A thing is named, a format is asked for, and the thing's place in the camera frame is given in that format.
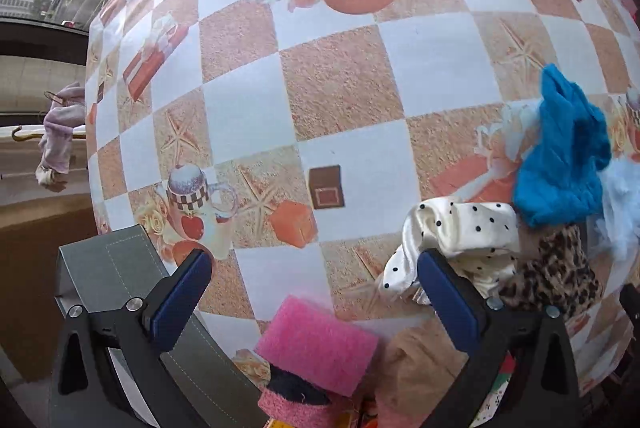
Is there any pink and black sock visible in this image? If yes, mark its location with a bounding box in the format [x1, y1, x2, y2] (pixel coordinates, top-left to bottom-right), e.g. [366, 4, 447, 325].
[257, 365, 362, 428]

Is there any checkered printed tablecloth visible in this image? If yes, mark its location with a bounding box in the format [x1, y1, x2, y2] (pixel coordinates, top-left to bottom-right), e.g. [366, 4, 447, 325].
[85, 0, 640, 428]

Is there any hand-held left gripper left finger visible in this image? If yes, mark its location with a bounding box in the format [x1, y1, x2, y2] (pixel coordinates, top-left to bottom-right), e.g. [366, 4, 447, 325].
[48, 248, 216, 428]

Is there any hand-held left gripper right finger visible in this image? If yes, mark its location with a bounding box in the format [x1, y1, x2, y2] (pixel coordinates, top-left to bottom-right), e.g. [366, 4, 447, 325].
[416, 248, 583, 428]

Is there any light blue fluffy scrunchie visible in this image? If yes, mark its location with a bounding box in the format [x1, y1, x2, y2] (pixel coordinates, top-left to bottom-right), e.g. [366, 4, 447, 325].
[585, 155, 640, 266]

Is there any leopard print scrunchie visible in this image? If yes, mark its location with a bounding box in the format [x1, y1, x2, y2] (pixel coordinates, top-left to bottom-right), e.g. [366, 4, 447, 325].
[497, 225, 603, 320]

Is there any pale pink hanging garment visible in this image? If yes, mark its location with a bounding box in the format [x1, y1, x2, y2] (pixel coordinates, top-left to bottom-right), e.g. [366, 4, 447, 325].
[35, 81, 87, 189]

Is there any grey fabric storage box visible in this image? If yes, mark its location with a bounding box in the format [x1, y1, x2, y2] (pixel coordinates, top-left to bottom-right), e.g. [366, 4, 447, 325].
[54, 224, 271, 428]

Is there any beige cloth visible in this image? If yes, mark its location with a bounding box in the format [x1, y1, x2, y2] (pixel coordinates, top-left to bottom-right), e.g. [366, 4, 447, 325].
[372, 325, 476, 428]

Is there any colourful print cloth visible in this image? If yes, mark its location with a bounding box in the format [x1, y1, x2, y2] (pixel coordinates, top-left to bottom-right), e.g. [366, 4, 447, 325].
[472, 352, 517, 428]

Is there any pink sponge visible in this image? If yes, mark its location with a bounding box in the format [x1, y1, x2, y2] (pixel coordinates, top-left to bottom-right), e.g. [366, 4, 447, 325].
[255, 295, 380, 398]

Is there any white polka dot satin scrunchie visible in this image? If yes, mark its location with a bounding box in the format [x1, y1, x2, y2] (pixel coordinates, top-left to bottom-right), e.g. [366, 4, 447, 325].
[377, 197, 522, 306]

